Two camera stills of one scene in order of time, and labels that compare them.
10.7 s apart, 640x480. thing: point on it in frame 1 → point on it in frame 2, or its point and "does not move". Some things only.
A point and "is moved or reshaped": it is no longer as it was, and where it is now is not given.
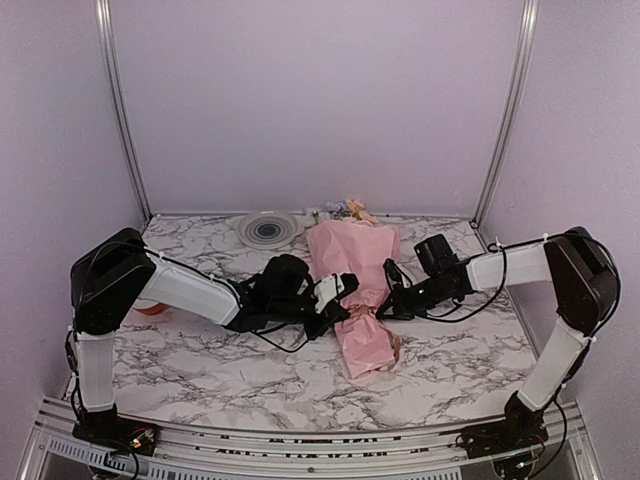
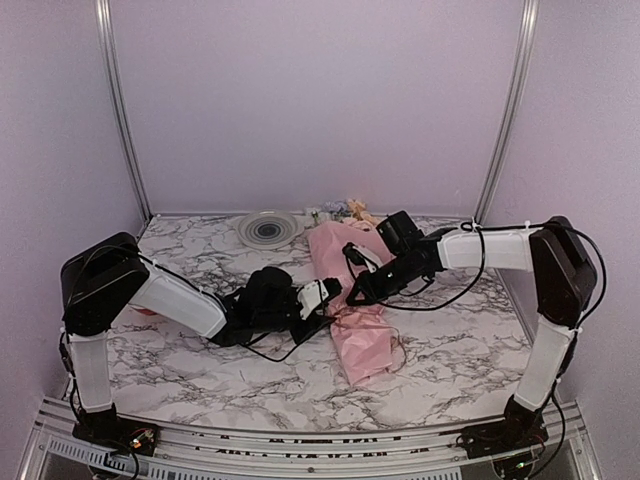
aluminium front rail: (51, 450) does not move
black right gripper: (396, 298) → (376, 292)
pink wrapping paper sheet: (369, 252) is moved or reshaped
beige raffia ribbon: (358, 309) → (403, 360)
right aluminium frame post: (512, 110) does not move
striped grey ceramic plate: (269, 229) does not move
